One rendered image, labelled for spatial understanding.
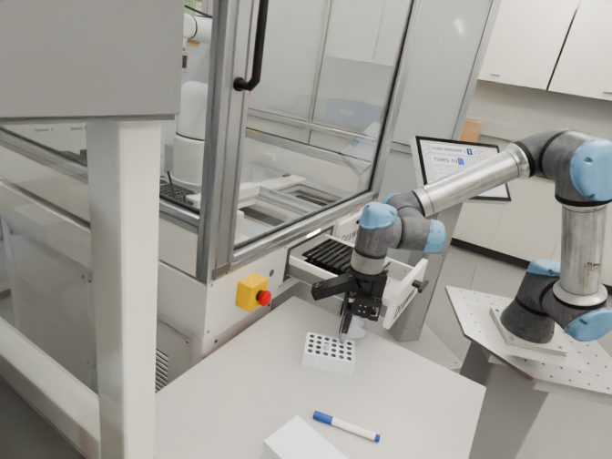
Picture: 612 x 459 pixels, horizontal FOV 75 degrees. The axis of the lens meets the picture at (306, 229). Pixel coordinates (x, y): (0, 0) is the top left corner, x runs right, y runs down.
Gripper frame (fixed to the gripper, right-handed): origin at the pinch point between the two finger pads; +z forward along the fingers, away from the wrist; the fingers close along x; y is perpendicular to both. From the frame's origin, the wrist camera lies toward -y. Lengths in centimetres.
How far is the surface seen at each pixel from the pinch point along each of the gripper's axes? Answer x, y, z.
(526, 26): 318, 138, -121
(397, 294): 6.0, 12.4, -11.4
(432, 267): 115, 55, 28
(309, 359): -7.0, -6.9, 2.9
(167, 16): -51, -25, -63
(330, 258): 25.5, -5.1, -8.8
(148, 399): -49, -27, -22
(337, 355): -5.6, -0.4, 1.4
